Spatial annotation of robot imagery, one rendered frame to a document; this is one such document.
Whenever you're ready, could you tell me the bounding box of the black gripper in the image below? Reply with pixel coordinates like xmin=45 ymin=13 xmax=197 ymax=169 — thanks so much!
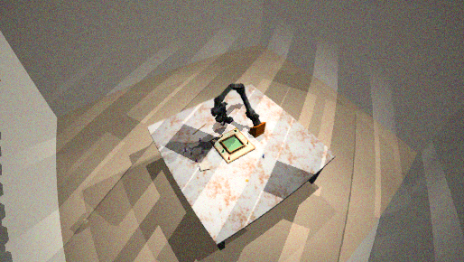
xmin=219 ymin=111 xmax=234 ymax=125

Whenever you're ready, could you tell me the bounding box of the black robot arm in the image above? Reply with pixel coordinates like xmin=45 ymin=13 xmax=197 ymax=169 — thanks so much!
xmin=210 ymin=83 xmax=262 ymax=126

